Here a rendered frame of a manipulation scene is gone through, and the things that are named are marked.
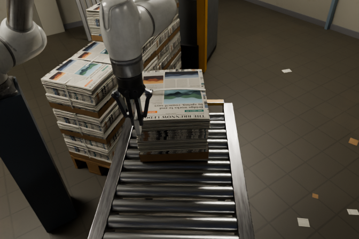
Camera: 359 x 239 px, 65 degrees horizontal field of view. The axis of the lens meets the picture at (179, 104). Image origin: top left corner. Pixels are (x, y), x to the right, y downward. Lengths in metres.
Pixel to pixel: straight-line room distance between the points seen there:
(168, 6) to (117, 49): 0.21
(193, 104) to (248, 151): 1.33
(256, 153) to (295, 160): 0.29
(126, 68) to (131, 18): 0.14
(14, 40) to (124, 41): 0.80
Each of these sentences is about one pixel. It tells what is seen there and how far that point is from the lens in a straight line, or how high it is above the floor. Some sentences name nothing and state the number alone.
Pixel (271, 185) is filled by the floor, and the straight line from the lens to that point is 2.20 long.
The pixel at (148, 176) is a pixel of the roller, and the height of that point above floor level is 0.80.
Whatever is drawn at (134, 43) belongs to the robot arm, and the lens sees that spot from 0.75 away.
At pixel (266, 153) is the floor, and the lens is 2.41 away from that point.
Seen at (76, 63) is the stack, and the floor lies 0.83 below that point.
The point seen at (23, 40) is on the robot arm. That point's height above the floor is 1.21.
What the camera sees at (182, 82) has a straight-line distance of 1.26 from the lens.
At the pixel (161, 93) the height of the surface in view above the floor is 1.03.
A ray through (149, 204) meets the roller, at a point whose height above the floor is 0.80.
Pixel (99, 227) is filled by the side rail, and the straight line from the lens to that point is 1.09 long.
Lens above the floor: 1.71
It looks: 37 degrees down
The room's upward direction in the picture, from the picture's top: 3 degrees counter-clockwise
